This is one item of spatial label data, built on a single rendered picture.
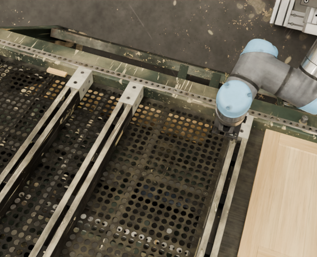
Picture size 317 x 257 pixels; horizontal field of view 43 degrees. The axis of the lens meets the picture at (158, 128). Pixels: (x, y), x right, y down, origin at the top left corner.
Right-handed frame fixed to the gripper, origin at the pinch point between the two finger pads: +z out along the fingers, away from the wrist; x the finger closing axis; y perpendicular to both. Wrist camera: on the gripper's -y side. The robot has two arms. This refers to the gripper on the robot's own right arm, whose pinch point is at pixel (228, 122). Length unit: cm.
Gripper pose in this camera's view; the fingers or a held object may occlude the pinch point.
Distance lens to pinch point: 122.9
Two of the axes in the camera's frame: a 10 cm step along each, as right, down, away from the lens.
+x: 9.5, 2.7, -1.8
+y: -3.0, 9.4, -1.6
